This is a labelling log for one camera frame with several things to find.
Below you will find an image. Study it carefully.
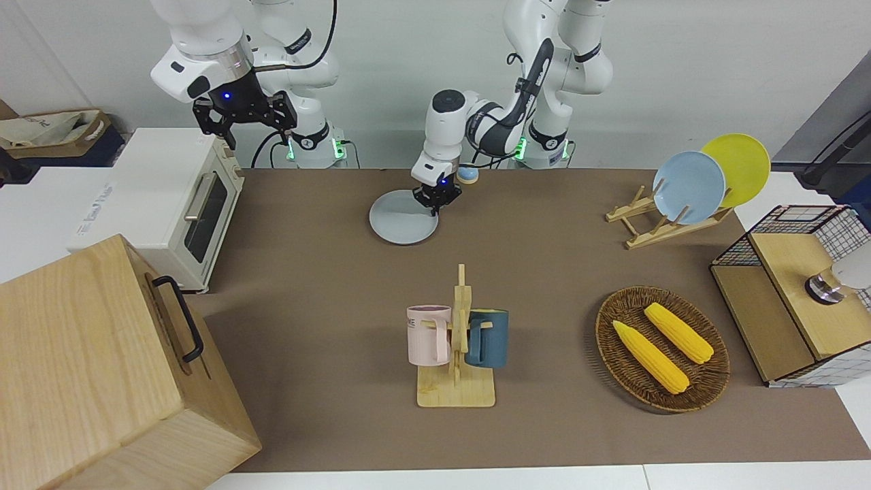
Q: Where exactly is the wooden mug rack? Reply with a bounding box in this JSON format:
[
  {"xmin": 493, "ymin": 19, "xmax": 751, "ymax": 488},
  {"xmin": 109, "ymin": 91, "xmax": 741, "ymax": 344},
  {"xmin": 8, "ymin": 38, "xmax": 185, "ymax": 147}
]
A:
[{"xmin": 416, "ymin": 264, "xmax": 496, "ymax": 408}]

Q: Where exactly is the wooden shelf with wire grid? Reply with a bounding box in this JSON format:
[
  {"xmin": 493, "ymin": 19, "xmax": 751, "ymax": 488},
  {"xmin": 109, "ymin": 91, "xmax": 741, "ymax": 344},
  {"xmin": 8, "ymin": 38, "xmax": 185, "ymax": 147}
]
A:
[{"xmin": 710, "ymin": 204, "xmax": 871, "ymax": 389}]

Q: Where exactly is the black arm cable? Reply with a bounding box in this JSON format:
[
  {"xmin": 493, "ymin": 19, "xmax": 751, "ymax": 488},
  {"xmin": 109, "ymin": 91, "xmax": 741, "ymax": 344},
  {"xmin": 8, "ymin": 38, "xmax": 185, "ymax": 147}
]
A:
[
  {"xmin": 253, "ymin": 0, "xmax": 339, "ymax": 72},
  {"xmin": 470, "ymin": 37, "xmax": 556, "ymax": 167}
]

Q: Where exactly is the gray plate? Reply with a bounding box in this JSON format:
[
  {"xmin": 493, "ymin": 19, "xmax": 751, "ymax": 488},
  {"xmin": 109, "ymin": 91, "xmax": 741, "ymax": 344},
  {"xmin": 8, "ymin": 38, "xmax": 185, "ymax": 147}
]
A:
[{"xmin": 369, "ymin": 190, "xmax": 440, "ymax": 246}]

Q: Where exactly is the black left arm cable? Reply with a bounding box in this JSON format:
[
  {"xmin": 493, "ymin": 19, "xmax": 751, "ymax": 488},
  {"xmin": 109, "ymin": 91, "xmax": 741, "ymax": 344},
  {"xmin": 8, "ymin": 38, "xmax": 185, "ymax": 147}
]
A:
[{"xmin": 470, "ymin": 37, "xmax": 556, "ymax": 167}]

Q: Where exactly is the wooden box with black handle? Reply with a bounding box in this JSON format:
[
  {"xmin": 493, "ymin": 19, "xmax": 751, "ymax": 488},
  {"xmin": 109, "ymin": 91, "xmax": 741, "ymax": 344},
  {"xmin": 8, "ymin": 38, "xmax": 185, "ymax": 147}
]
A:
[{"xmin": 0, "ymin": 233, "xmax": 263, "ymax": 490}]

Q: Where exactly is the dark blue mug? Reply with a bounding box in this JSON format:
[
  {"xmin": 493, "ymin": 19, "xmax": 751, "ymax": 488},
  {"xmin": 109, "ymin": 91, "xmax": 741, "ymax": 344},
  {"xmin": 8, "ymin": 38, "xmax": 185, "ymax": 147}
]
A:
[{"xmin": 465, "ymin": 308, "xmax": 510, "ymax": 369}]

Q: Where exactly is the yellow corn cob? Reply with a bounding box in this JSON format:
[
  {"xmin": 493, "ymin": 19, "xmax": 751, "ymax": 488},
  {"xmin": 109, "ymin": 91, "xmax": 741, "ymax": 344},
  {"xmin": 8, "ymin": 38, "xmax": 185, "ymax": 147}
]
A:
[
  {"xmin": 644, "ymin": 302, "xmax": 715, "ymax": 365},
  {"xmin": 612, "ymin": 320, "xmax": 691, "ymax": 395}
]

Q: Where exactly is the white toaster oven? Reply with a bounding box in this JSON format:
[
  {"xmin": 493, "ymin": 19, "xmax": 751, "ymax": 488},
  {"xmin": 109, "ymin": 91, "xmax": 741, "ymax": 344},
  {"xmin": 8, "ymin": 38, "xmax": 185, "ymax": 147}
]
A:
[{"xmin": 66, "ymin": 127, "xmax": 246, "ymax": 295}]

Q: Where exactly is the wooden plate rack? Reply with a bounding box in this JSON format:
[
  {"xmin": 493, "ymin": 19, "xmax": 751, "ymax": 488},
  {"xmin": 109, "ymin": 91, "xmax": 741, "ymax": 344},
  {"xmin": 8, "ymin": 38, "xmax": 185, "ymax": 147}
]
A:
[{"xmin": 606, "ymin": 185, "xmax": 736, "ymax": 250}]

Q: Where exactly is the yellow plate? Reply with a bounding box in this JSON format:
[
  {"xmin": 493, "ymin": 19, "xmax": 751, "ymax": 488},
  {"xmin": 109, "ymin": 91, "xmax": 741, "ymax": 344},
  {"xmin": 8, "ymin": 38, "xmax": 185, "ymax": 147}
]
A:
[{"xmin": 701, "ymin": 133, "xmax": 772, "ymax": 209}]

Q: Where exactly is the black stand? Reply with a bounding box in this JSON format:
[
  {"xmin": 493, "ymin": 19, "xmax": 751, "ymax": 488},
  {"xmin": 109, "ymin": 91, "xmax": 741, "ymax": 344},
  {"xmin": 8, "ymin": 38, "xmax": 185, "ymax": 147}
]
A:
[{"xmin": 798, "ymin": 112, "xmax": 871, "ymax": 195}]

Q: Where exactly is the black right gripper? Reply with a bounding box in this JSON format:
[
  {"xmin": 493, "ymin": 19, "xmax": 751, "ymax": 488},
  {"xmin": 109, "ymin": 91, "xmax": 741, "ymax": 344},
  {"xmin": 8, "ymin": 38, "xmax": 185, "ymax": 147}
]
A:
[{"xmin": 193, "ymin": 68, "xmax": 298, "ymax": 150}]

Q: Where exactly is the light blue plate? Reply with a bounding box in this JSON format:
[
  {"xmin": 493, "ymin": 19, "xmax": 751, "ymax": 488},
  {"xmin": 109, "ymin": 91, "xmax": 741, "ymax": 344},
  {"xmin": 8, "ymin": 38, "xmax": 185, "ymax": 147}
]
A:
[{"xmin": 652, "ymin": 151, "xmax": 727, "ymax": 226}]

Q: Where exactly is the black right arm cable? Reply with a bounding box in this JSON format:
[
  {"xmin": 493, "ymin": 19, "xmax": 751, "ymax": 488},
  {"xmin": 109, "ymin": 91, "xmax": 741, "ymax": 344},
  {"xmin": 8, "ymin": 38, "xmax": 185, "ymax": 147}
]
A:
[{"xmin": 253, "ymin": 0, "xmax": 339, "ymax": 72}]

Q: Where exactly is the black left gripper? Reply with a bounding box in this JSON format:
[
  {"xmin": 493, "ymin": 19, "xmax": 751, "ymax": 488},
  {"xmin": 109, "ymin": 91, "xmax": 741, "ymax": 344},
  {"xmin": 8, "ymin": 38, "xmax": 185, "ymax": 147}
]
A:
[{"xmin": 413, "ymin": 174, "xmax": 463, "ymax": 217}]

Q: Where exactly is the pink mug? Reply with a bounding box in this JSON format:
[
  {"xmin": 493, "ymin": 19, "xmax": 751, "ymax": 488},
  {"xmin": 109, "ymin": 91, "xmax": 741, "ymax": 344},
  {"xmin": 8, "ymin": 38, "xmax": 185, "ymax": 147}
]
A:
[{"xmin": 406, "ymin": 305, "xmax": 453, "ymax": 366}]

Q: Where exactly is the beige canvas bag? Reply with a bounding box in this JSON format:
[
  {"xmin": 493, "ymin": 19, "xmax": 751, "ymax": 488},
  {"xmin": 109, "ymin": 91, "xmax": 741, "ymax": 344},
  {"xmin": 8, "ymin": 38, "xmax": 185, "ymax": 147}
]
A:
[{"xmin": 0, "ymin": 109, "xmax": 113, "ymax": 161}]

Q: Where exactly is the white lamp with metal base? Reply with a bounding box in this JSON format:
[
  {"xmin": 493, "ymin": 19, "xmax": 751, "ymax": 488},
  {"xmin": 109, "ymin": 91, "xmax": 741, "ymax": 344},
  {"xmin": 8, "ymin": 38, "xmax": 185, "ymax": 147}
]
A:
[{"xmin": 805, "ymin": 252, "xmax": 871, "ymax": 305}]

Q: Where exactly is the brown wicker basket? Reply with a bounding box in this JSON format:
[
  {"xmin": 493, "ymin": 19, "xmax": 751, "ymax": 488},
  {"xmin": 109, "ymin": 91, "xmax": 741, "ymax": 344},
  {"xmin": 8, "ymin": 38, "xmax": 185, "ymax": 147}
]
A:
[{"xmin": 595, "ymin": 286, "xmax": 732, "ymax": 414}]

